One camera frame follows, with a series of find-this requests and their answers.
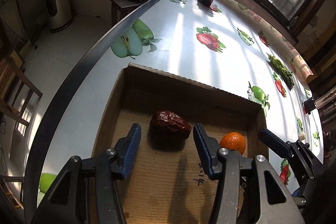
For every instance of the small beige cob piece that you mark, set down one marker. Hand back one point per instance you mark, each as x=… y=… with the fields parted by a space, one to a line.
x=301 y=136

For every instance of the fruit print tablecloth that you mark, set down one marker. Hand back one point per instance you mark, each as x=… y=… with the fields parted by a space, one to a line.
x=229 y=70

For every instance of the cardboard box tray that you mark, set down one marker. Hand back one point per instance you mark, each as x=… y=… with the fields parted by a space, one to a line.
x=167 y=184

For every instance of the wooden chair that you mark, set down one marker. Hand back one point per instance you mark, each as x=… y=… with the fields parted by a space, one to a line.
x=12 y=82

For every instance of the large red jujube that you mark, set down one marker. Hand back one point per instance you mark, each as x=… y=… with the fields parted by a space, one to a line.
x=168 y=124

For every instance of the dark side table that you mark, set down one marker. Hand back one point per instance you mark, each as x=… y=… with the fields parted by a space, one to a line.
x=120 y=9

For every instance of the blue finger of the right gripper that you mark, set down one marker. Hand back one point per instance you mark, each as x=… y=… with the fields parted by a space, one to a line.
x=273 y=142

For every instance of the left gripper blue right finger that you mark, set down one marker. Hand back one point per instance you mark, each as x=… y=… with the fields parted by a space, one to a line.
x=207 y=148

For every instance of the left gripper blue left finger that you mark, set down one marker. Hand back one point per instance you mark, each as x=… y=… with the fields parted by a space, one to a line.
x=127 y=148

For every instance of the green leafy vegetable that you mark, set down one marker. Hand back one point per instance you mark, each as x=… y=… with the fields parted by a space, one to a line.
x=285 y=74

